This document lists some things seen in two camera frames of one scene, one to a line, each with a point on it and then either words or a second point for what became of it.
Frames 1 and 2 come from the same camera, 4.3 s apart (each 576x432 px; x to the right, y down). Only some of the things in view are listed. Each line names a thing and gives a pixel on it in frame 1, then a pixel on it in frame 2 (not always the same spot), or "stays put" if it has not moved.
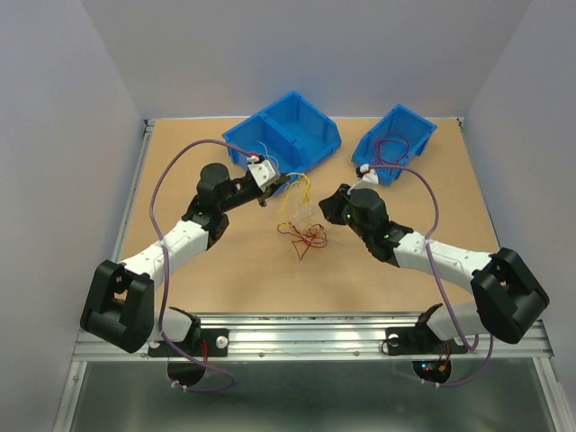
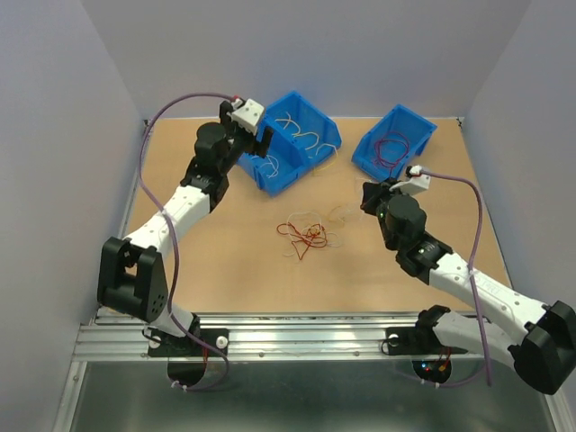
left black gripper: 268,192 to 254,147
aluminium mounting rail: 320,337 stays put
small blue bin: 393,142 stays put
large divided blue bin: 293,134 stays put
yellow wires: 286,194 to 340,213
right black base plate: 419,341 stays put
